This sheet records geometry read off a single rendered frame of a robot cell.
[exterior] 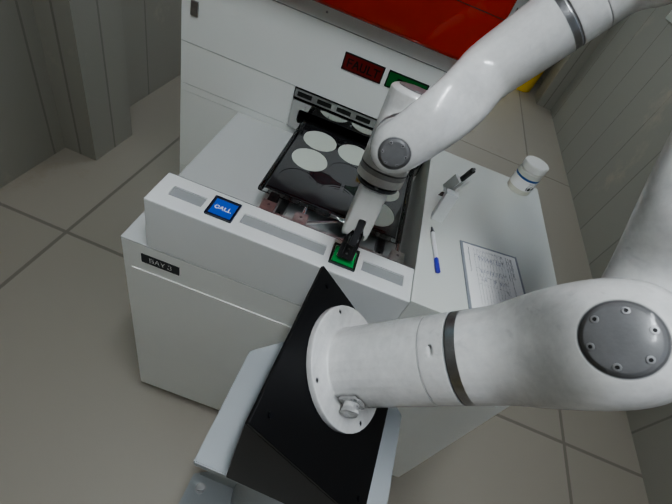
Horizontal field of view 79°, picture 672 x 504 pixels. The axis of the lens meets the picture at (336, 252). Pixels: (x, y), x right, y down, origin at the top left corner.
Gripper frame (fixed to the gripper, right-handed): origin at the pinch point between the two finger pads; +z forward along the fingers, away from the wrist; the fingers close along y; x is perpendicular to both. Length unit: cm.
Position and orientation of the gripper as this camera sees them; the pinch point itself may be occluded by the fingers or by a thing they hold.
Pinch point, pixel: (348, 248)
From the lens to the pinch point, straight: 79.5
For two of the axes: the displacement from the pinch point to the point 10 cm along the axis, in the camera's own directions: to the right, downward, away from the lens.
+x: 9.3, 3.7, 0.4
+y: -1.7, 5.2, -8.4
